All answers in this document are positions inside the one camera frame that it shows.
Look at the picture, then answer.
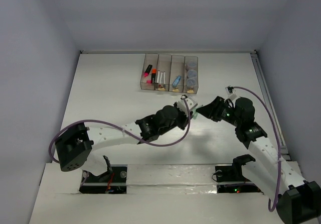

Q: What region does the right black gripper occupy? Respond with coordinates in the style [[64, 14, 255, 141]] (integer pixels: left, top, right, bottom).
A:
[[195, 95, 241, 127]]

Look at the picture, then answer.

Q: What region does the green utility knife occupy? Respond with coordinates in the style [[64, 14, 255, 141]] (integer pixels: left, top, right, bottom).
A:
[[192, 106, 202, 120]]

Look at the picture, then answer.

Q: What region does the paper clip jar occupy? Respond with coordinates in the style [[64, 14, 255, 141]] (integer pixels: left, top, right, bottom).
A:
[[186, 78, 197, 87], [187, 69, 198, 78], [186, 60, 198, 69]]

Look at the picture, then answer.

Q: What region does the blue utility knife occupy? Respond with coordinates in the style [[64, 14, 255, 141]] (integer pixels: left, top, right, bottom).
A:
[[172, 75, 181, 88]]

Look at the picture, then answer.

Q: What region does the red-capped white pen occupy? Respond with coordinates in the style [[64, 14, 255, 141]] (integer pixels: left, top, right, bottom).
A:
[[158, 72, 164, 84]]

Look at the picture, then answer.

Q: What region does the blue-capped white pen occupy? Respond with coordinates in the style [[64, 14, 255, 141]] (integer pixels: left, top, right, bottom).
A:
[[156, 70, 161, 83]]

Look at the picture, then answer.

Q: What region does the orange highlighter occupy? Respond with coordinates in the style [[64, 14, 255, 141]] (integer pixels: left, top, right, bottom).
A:
[[151, 69, 157, 83]]

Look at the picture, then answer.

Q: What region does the pink highlighter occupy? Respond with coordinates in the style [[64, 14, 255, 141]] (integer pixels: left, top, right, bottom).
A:
[[143, 64, 153, 78]]

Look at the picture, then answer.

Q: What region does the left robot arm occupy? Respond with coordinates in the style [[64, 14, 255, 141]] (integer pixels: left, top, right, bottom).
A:
[[50, 98, 198, 181]]

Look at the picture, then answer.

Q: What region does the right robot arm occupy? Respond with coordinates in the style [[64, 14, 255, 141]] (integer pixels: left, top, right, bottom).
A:
[[196, 96, 320, 223]]

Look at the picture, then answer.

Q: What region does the clear four-compartment organizer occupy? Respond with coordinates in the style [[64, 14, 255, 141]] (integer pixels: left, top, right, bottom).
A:
[[140, 53, 199, 94]]

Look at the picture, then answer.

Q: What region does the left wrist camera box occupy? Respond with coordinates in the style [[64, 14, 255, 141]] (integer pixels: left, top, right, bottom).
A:
[[177, 95, 198, 115]]

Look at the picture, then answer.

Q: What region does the aluminium rail right edge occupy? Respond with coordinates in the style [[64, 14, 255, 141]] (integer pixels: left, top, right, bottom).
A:
[[250, 51, 291, 161]]

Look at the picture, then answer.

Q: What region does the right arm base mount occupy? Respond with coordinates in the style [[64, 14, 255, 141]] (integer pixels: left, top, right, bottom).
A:
[[211, 154, 262, 193]]

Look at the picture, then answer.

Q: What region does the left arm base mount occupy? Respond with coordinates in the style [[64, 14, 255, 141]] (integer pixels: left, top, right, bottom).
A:
[[79, 156, 127, 194]]

